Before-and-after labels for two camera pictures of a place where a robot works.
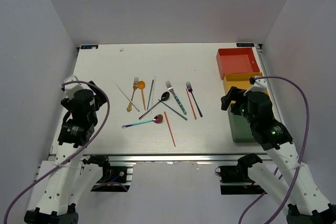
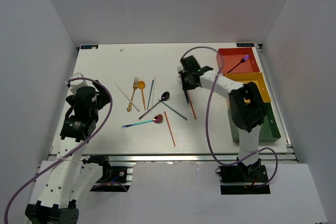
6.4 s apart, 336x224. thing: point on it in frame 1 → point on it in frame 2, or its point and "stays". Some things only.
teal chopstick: x=150 y=94 stays
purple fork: x=190 y=89 → x=245 y=59
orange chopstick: x=191 y=105 stays
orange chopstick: x=170 y=128 stays
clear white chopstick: x=153 y=91 stays
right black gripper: x=234 y=94 → x=185 y=86
